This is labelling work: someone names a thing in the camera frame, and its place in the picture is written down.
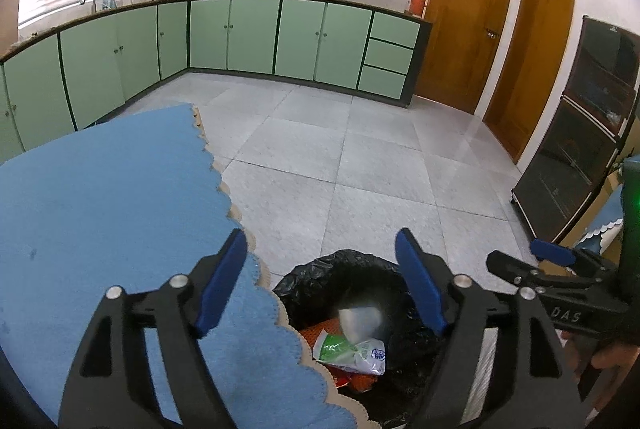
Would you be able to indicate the green white wrapper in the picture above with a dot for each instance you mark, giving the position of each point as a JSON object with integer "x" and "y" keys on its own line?
{"x": 350, "y": 354}

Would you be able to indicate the orange mesh net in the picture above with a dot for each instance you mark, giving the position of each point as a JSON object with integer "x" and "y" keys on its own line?
{"x": 320, "y": 334}

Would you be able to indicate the black glass cabinet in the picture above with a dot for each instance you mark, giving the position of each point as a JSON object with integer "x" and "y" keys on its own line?
{"x": 575, "y": 149}

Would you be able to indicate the blue cloth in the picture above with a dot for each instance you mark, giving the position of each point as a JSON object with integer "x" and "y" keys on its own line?
{"x": 607, "y": 229}

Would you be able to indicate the green lower kitchen cabinets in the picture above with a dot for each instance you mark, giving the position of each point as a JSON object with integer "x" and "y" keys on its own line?
{"x": 250, "y": 34}

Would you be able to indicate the black bag trash bin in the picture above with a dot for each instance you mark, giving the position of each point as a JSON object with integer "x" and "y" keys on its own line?
{"x": 320, "y": 279}

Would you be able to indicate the brown board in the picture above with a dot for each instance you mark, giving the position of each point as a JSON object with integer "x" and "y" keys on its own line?
{"x": 10, "y": 21}

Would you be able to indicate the person's right hand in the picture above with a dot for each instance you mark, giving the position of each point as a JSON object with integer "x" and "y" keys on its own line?
{"x": 615, "y": 359}

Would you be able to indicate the narrow wooden door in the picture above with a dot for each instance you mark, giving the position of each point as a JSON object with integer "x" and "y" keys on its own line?
{"x": 530, "y": 69}

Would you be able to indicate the blue tablecloth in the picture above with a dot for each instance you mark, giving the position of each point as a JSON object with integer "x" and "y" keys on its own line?
{"x": 110, "y": 199}

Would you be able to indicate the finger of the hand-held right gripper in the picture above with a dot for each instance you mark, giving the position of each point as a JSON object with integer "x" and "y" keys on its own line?
{"x": 555, "y": 251}
{"x": 512, "y": 271}

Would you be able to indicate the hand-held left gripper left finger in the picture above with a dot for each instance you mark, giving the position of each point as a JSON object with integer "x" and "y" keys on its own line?
{"x": 222, "y": 284}

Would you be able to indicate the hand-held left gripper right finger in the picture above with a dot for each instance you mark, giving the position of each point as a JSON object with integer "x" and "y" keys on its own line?
{"x": 420, "y": 284}

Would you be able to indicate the wide wooden door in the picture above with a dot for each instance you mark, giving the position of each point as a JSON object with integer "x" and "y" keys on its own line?
{"x": 465, "y": 24}

